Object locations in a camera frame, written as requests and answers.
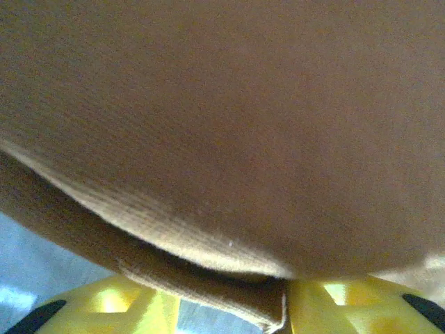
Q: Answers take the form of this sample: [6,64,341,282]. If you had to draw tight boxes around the mustard brown corduroy trousers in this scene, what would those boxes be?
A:
[0,0,445,334]

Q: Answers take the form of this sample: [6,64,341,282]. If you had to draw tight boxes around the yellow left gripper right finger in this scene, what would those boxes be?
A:
[286,275,445,334]

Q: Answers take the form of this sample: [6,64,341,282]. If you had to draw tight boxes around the grey marbled table cover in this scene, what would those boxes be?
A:
[0,211,260,334]

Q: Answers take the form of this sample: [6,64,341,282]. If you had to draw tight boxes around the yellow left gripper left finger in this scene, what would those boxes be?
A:
[2,273,182,334]

